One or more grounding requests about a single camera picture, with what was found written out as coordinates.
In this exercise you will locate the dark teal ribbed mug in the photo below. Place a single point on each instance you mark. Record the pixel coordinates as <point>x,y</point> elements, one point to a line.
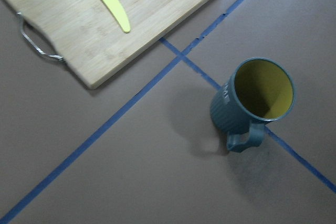
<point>260,91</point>

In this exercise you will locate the bamboo cutting board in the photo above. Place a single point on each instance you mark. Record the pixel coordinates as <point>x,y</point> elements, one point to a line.
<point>89,38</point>

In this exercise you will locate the yellow plastic knife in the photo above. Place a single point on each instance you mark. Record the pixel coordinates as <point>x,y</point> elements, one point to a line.
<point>119,13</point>

